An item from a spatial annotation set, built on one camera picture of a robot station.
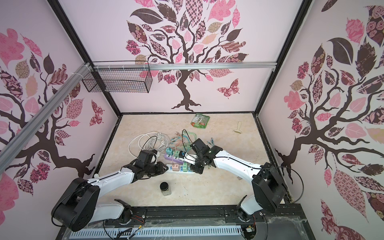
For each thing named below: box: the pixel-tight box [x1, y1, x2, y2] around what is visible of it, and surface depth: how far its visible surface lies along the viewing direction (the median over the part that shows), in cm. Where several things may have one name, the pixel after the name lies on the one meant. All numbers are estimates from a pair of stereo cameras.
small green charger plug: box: [182, 161, 188, 172], surface depth 85 cm
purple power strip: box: [164, 153, 185, 165], surface depth 94 cm
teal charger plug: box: [165, 147, 174, 156], surface depth 92 cm
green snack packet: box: [190, 113, 211, 129], surface depth 116 cm
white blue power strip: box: [166, 164, 195, 174], surface depth 89 cm
